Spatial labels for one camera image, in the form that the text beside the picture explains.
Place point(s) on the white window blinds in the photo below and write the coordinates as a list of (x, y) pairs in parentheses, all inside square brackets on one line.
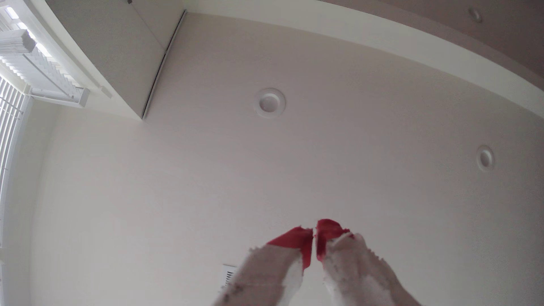
[(25, 59)]

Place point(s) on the white air vent grille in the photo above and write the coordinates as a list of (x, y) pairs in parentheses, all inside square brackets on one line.
[(228, 274)]

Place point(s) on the white wall cabinet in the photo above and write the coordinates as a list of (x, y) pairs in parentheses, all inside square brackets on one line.
[(119, 51)]

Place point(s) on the recessed round ceiling light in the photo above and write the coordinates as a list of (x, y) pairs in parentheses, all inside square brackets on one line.
[(269, 103), (485, 158), (474, 15)]

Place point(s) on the white ceiling beam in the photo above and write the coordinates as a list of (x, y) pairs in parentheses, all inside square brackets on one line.
[(382, 38)]

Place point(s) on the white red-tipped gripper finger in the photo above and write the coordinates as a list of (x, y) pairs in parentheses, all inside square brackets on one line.
[(352, 272), (272, 272)]

